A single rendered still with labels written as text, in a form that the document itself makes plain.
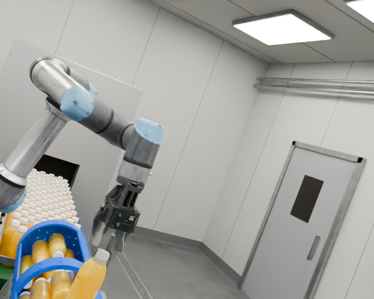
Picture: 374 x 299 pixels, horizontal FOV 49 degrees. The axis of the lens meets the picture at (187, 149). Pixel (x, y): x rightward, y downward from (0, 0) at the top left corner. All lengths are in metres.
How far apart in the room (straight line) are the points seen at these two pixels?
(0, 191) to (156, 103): 4.98
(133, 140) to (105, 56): 5.10
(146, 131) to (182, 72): 5.46
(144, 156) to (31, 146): 0.54
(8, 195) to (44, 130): 0.24
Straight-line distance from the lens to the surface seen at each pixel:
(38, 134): 1.41
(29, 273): 1.43
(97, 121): 1.00
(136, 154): 0.97
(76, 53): 5.98
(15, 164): 1.44
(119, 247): 1.06
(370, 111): 5.21
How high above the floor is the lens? 1.75
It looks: 2 degrees down
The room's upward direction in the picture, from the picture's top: 20 degrees clockwise
